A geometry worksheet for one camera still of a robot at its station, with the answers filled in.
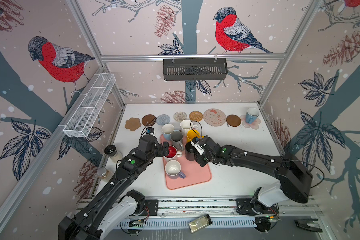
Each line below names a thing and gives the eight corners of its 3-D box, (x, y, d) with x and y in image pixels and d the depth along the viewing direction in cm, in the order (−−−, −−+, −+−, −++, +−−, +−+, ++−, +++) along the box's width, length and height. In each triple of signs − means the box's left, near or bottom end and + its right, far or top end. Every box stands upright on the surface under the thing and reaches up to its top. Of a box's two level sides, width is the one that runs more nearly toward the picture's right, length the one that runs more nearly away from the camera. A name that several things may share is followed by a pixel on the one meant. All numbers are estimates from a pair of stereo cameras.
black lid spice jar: (112, 162, 93) (102, 153, 82) (114, 154, 96) (106, 144, 86) (122, 162, 93) (114, 153, 82) (124, 154, 96) (116, 144, 86)
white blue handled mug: (242, 126, 109) (247, 117, 101) (245, 115, 116) (250, 106, 108) (252, 130, 107) (257, 121, 99) (254, 118, 114) (259, 109, 106)
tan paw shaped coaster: (124, 131, 108) (123, 128, 106) (128, 120, 115) (126, 117, 112) (139, 131, 108) (138, 128, 105) (142, 120, 115) (141, 117, 112)
